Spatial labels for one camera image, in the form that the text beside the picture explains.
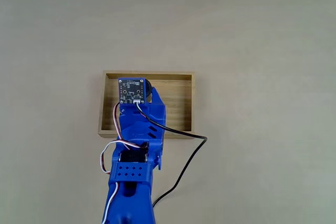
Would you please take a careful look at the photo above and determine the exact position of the white red black servo wire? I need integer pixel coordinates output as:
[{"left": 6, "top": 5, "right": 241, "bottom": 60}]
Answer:
[
  {"left": 112, "top": 102, "right": 148, "bottom": 151},
  {"left": 99, "top": 140, "right": 148, "bottom": 224}
]

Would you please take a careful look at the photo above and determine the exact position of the black cylinder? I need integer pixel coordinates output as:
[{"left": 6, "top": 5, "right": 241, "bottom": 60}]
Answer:
[{"left": 144, "top": 78, "right": 153, "bottom": 103}]

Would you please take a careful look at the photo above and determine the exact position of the wooden box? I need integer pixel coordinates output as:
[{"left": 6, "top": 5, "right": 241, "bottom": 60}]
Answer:
[{"left": 97, "top": 70, "right": 197, "bottom": 140}]

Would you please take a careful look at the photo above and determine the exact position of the black camera cable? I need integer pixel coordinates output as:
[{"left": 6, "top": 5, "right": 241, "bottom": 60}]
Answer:
[{"left": 135, "top": 102, "right": 209, "bottom": 208}]

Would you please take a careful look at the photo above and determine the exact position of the camera circuit board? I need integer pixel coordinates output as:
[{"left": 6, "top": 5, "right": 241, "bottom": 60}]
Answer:
[{"left": 118, "top": 77, "right": 146, "bottom": 105}]

